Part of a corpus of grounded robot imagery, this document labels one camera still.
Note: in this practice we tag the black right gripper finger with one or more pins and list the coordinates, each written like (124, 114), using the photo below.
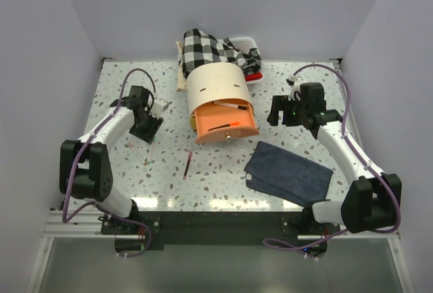
(279, 102)
(273, 118)

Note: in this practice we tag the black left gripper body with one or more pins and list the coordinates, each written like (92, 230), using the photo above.
(146, 129)

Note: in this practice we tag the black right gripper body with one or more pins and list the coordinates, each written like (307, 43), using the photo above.
(293, 116)

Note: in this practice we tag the beige cap marker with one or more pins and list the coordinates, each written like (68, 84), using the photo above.
(136, 152)

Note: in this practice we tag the orange black highlighter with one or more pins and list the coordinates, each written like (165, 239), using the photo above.
(233, 124)

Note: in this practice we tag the yellow drawer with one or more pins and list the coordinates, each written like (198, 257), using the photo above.
(193, 126)

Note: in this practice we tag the green cap marker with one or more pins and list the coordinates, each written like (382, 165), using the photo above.
(150, 153)

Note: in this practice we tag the blue cap marker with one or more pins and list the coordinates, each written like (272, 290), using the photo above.
(229, 105)

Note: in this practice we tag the beige round drawer organizer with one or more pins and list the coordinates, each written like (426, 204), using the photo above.
(216, 81)

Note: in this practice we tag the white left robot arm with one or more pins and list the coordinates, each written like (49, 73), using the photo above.
(85, 168)

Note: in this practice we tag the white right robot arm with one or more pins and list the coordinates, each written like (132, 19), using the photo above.
(372, 202)

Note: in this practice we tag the dark red pen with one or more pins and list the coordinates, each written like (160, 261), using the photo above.
(190, 154)

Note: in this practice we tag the dark blue towel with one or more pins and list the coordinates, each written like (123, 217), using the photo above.
(286, 175)

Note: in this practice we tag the white plastic basket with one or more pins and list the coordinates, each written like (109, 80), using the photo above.
(243, 44)

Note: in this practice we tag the black white checkered cloth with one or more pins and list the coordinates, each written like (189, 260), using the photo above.
(200, 49)

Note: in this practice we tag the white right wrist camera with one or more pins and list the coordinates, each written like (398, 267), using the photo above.
(294, 82)

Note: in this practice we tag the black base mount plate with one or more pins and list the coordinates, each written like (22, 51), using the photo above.
(154, 230)

